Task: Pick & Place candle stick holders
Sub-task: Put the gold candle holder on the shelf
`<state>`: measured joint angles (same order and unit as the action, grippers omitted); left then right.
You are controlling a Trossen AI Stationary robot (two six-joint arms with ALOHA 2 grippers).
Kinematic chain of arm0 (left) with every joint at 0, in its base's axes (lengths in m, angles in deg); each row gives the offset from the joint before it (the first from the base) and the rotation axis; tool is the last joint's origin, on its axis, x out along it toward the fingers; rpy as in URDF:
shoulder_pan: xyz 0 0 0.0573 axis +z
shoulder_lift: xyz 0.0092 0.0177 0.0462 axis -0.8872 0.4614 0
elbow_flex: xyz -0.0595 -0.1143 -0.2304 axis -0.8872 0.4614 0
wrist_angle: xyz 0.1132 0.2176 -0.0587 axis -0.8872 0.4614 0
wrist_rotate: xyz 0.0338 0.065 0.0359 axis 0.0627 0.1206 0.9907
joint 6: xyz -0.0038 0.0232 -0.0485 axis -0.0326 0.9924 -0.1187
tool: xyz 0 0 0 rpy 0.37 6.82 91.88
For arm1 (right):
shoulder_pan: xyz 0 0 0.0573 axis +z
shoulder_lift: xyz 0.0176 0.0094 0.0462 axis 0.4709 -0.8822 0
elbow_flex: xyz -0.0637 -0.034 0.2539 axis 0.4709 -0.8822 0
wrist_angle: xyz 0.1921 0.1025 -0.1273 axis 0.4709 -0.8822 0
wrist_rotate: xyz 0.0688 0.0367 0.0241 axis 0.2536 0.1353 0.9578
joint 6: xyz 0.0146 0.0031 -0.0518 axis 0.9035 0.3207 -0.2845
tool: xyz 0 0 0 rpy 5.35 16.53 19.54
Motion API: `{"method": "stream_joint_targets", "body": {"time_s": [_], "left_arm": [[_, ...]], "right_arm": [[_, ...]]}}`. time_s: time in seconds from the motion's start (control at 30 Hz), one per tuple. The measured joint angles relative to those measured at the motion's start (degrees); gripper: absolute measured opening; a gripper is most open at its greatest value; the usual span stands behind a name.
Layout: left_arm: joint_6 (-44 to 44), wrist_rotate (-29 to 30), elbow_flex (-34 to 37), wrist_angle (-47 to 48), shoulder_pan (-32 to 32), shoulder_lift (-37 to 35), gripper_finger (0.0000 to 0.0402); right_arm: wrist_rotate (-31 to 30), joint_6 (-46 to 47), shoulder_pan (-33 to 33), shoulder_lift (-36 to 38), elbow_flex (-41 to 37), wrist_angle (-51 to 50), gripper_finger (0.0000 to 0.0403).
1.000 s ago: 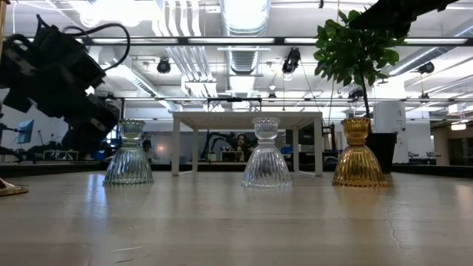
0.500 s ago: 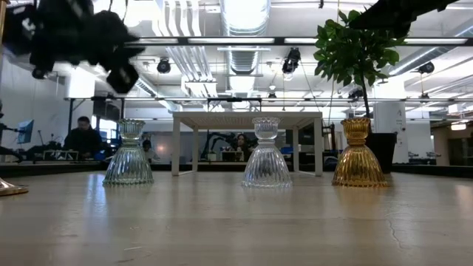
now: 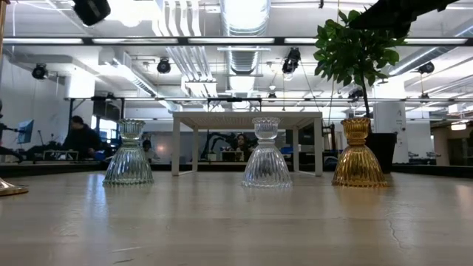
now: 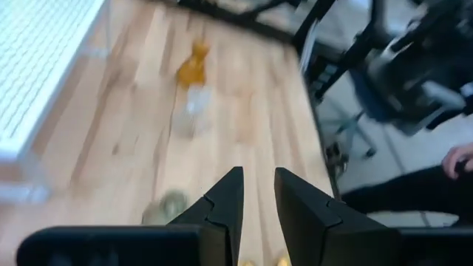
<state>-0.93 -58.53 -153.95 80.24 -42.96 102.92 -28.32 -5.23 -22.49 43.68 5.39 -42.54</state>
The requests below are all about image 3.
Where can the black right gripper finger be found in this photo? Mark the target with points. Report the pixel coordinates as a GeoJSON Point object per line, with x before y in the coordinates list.
{"type": "Point", "coordinates": [373, 16]}

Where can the amber ribbed glass candle holder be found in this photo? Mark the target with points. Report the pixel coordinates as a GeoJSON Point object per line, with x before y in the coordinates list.
{"type": "Point", "coordinates": [357, 166]}

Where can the green ribbed glass candle holder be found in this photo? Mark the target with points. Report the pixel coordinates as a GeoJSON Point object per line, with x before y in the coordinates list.
{"type": "Point", "coordinates": [128, 166]}

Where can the clear ribbed glass candle holder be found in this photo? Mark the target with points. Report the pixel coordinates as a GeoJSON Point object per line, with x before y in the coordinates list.
{"type": "Point", "coordinates": [267, 166]}

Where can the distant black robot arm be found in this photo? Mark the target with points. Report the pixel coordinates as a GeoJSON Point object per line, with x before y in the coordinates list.
{"type": "Point", "coordinates": [218, 142]}

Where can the black light bar beam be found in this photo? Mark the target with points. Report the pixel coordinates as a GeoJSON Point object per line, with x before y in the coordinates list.
{"type": "Point", "coordinates": [88, 41]}

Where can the green plant in black pot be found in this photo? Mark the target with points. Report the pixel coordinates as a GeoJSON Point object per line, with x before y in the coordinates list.
{"type": "Point", "coordinates": [351, 55]}

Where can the black ceiling spotlight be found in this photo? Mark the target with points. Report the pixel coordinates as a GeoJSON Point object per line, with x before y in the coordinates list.
{"type": "Point", "coordinates": [163, 66]}
{"type": "Point", "coordinates": [272, 96]}
{"type": "Point", "coordinates": [39, 72]}
{"type": "Point", "coordinates": [292, 61]}
{"type": "Point", "coordinates": [426, 68]}
{"type": "Point", "coordinates": [355, 94]}

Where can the white room column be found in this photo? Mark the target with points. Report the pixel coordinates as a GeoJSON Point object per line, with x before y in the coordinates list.
{"type": "Point", "coordinates": [391, 118]}

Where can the person at side desk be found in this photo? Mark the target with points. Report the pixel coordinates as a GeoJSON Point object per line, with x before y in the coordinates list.
{"type": "Point", "coordinates": [82, 140]}

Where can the blue computer monitor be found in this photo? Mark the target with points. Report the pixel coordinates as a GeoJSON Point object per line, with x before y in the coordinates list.
{"type": "Point", "coordinates": [26, 131]}

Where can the small distant person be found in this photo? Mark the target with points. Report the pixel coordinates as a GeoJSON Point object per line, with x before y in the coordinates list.
{"type": "Point", "coordinates": [148, 147]}

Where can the blue bin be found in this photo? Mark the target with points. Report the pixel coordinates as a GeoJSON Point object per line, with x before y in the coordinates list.
{"type": "Point", "coordinates": [286, 150]}

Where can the white perforated metal shelf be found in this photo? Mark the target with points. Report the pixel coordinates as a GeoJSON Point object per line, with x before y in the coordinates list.
{"type": "Point", "coordinates": [244, 120]}

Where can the person behind laptop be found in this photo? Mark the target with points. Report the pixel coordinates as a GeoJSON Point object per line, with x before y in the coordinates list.
{"type": "Point", "coordinates": [242, 146]}

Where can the dark laptop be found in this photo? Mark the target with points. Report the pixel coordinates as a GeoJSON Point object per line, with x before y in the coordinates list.
{"type": "Point", "coordinates": [232, 156]}

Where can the glowing wall lamp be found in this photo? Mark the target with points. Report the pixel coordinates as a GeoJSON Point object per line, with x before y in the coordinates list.
{"type": "Point", "coordinates": [458, 126]}

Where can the round silver ventilation duct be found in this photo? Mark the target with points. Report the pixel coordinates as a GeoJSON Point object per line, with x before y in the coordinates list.
{"type": "Point", "coordinates": [233, 22]}

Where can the black aluminium table frame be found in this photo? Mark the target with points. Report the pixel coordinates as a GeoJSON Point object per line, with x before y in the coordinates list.
{"type": "Point", "coordinates": [55, 170]}

